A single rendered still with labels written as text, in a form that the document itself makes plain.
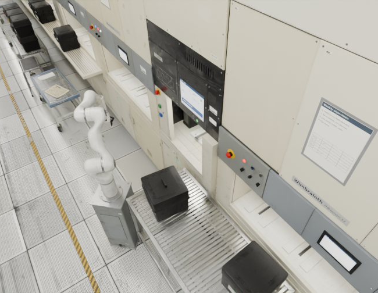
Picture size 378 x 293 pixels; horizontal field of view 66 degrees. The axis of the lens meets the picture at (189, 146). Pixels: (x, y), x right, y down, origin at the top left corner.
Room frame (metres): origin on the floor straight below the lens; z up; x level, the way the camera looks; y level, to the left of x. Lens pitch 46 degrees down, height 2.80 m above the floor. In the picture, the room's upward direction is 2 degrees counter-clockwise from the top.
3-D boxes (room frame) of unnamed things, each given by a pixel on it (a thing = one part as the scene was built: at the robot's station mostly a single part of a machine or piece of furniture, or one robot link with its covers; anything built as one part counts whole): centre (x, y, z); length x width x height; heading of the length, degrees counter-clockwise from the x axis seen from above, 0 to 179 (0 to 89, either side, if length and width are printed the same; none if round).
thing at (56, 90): (3.45, 1.82, 0.47); 0.31 x 0.23 x 0.02; 54
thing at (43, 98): (3.61, 1.90, 0.24); 0.97 x 0.52 x 0.48; 35
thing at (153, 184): (1.35, 0.20, 0.98); 0.29 x 0.29 x 0.13; 25
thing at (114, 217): (1.47, 0.68, 0.38); 0.28 x 0.28 x 0.76; 78
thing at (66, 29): (4.07, 1.70, 0.93); 0.30 x 0.28 x 0.26; 30
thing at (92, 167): (1.46, 0.71, 1.07); 0.19 x 0.12 x 0.24; 98
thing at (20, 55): (5.03, 2.80, 0.24); 0.94 x 0.53 x 0.48; 32
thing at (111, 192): (1.47, 0.68, 0.85); 0.19 x 0.19 x 0.18
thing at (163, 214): (1.35, 0.20, 0.85); 0.28 x 0.28 x 0.17; 25
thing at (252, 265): (0.67, -0.37, 0.89); 0.29 x 0.29 x 0.25; 37
